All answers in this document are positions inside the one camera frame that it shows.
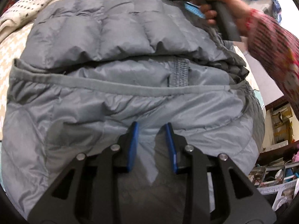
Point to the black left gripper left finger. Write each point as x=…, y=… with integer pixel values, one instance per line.
x=86, y=191

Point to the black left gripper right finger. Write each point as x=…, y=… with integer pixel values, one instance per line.
x=217, y=190

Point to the grey puffer jacket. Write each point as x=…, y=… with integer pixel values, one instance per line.
x=90, y=68

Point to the red patterned sleeve forearm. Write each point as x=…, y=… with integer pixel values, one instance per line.
x=277, y=51

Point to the person's right hand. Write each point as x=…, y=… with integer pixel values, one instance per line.
x=239, y=10

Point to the cluttered shelf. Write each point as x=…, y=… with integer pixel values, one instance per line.
x=275, y=173

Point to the beige chevron bedspread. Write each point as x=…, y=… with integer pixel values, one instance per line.
x=11, y=48

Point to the cream patterned folded blanket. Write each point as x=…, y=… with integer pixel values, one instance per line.
x=22, y=12

